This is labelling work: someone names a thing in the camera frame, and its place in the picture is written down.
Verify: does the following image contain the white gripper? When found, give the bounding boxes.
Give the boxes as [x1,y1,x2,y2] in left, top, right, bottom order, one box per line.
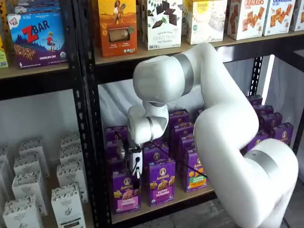
[129,147,143,190]

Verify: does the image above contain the purple Annie's box pink patch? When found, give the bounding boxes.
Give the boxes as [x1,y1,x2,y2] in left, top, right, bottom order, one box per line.
[105,125,130,143]
[106,141,129,157]
[112,171,143,216]
[109,154,131,175]

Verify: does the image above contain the purple Annie's bunny grahams box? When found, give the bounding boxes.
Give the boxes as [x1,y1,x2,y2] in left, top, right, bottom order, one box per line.
[142,143,169,164]
[148,161,176,207]

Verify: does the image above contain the black metal shelf rack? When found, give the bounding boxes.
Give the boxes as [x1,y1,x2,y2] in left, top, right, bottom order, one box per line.
[0,0,95,228]
[72,0,304,228]

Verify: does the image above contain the orange cracker box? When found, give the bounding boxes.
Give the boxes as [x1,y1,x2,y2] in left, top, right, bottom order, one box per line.
[97,0,138,58]

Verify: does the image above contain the white Sweet Thins box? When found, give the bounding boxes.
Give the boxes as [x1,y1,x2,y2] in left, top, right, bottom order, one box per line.
[146,0,182,51]

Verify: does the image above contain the white yellow Simple Mills box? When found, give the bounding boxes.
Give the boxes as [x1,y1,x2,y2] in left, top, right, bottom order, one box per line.
[185,0,225,46]

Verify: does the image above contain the blue Z Bar box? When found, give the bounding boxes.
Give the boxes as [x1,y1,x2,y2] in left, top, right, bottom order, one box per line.
[6,11,68,70]

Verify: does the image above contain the green and yellow snack box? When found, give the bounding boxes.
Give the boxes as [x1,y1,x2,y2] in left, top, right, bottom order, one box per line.
[0,35,10,69]

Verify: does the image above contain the blue snack bar box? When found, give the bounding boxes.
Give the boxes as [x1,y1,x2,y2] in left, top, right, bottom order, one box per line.
[14,0,61,14]

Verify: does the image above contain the white snack box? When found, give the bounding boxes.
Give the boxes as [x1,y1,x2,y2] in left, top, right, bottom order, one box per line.
[289,0,304,32]

